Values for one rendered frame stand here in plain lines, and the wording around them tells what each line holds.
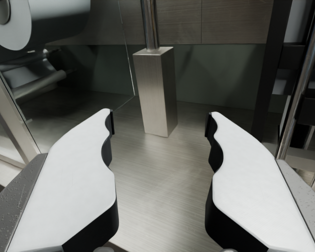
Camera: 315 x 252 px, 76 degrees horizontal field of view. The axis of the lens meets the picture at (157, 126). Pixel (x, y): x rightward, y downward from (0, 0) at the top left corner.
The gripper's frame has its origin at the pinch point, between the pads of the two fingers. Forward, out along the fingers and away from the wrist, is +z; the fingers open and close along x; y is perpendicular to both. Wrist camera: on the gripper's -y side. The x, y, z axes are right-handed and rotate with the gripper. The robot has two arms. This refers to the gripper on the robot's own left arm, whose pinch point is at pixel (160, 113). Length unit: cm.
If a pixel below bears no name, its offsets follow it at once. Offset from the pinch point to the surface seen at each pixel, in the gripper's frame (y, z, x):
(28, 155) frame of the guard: 32, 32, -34
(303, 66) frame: 0.7, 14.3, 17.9
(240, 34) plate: 3, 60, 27
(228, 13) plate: -2, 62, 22
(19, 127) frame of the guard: 23, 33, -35
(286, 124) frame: 9.1, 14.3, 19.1
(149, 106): 23, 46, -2
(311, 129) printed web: 15.0, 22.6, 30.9
